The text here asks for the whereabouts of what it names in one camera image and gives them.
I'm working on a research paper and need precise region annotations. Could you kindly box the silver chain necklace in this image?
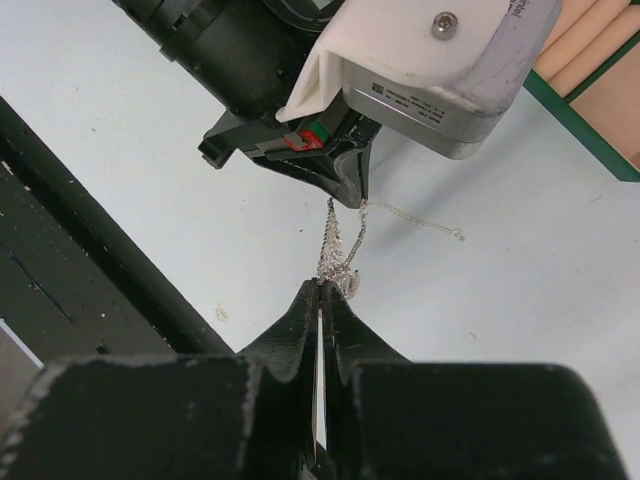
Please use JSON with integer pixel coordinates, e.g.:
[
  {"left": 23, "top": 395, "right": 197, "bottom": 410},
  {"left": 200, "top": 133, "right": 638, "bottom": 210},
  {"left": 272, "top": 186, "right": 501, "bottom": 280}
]
[{"left": 314, "top": 197, "right": 466, "bottom": 300}]

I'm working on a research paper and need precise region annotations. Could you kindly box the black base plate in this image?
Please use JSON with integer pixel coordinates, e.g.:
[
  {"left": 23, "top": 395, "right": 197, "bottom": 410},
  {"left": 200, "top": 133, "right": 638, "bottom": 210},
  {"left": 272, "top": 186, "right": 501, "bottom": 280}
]
[{"left": 1, "top": 102, "right": 232, "bottom": 362}]

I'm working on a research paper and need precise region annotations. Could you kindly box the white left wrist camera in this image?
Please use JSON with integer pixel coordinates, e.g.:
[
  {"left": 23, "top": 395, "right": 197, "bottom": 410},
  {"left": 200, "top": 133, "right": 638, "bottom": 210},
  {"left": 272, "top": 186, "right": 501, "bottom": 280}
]
[{"left": 276, "top": 0, "right": 561, "bottom": 160}]

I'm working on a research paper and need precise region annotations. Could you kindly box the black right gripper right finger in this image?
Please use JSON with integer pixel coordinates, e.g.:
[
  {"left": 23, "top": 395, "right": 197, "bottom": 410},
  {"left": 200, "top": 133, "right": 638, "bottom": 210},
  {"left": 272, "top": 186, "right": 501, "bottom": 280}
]
[{"left": 320, "top": 283, "right": 628, "bottom": 479}]

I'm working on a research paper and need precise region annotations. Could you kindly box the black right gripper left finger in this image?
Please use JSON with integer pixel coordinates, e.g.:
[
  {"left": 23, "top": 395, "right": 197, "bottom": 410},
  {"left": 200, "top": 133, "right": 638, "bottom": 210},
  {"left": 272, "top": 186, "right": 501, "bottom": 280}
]
[{"left": 1, "top": 280, "right": 319, "bottom": 479}]

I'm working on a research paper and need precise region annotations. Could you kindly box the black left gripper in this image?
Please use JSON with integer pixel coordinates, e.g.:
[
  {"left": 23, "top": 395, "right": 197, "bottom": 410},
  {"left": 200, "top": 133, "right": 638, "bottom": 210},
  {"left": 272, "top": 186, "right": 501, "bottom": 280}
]
[{"left": 117, "top": 0, "right": 381, "bottom": 209}]

